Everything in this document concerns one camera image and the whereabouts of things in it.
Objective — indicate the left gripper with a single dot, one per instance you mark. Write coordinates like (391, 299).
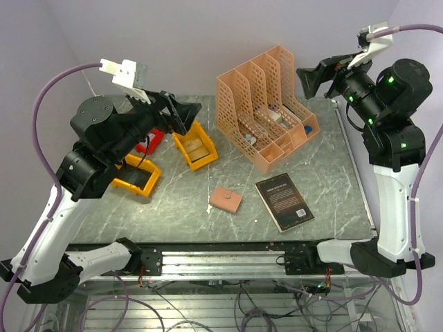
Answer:
(183, 117)

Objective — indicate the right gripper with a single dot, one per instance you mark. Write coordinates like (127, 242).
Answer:
(334, 68)

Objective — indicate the red plastic bin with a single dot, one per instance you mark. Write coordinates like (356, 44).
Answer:
(149, 146)

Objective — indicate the yellow bin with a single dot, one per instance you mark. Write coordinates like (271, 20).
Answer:
(196, 130)
(135, 162)

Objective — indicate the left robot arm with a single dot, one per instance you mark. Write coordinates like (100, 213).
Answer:
(44, 271)

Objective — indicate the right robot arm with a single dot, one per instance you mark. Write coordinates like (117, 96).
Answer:
(396, 150)

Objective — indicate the beige cards in yellow bin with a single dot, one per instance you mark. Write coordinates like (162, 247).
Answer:
(195, 148)

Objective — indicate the orange plastic file organizer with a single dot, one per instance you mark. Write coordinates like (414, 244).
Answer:
(257, 110)

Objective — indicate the black item in yellow bin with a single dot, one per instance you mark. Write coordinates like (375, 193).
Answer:
(137, 177)

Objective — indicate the black book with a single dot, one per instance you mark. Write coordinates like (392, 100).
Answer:
(284, 202)

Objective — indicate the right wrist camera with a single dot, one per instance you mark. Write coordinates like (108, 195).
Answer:
(370, 45)

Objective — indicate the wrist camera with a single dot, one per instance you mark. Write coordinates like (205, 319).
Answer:
(370, 45)
(129, 76)

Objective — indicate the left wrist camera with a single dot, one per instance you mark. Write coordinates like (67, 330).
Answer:
(129, 76)

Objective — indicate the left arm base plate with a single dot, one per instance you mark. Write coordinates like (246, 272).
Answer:
(144, 259)

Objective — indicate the aluminium mounting rail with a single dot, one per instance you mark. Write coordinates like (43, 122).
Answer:
(219, 264)

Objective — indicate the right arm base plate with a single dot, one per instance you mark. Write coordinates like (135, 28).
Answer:
(302, 258)

